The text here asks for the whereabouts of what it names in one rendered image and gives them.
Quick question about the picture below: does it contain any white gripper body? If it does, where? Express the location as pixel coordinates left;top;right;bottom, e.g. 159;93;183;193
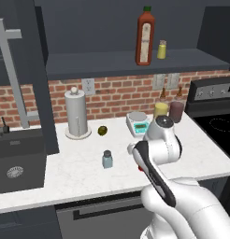
126;141;140;156

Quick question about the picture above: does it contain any blue-grey shaker with dark cap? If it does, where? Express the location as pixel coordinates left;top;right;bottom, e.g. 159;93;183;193
102;149;114;169

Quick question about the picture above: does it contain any yellow oil bottle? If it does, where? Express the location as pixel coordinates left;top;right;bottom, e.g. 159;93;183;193
153;87;169;120

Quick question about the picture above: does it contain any dark red vinegar bottle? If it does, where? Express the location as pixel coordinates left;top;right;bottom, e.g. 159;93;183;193
168;86;185;124

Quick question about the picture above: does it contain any dark base cabinet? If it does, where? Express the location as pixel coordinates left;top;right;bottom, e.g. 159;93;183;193
197;176;230;218
0;204;64;239

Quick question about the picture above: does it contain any dark cabinet door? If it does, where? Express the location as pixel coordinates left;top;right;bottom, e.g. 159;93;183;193
195;5;230;73
13;0;61;156

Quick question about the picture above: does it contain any yellow shaker with pale cap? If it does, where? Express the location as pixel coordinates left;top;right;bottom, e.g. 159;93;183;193
156;39;167;61

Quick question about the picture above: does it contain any tall red sauce bottle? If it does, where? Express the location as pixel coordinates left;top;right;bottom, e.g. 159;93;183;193
135;6;156;66

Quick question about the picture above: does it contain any white kitchen scale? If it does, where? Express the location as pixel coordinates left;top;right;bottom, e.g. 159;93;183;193
125;111;151;137

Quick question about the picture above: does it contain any green olive-coloured fruit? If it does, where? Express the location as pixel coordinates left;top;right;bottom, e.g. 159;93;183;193
97;125;108;137

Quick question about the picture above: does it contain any grey paper towel holder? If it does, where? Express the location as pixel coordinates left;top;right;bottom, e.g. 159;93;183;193
64;86;93;140

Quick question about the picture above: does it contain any grey dishwasher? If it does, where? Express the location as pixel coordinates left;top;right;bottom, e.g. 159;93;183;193
55;194;153;239

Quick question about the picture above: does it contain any black stove with hob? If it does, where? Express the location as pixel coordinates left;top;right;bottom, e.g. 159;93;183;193
184;76;230;162

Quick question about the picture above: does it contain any dark sink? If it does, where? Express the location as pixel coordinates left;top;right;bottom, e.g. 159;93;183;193
0;127;48;195

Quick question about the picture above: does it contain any black dishwasher handle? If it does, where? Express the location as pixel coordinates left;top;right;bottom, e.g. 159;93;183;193
72;202;147;221

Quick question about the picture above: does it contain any grey wall switch plate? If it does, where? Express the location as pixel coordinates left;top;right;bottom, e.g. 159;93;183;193
166;73;181;91
151;73;166;91

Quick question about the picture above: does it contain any white wall socket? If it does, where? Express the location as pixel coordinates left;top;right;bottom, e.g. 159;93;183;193
81;77;96;96

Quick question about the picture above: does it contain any dark open wall cabinet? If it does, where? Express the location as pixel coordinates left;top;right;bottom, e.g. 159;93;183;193
34;0;230;82

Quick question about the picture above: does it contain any grey cabinet door handle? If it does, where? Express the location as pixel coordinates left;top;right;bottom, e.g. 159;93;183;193
0;18;40;129

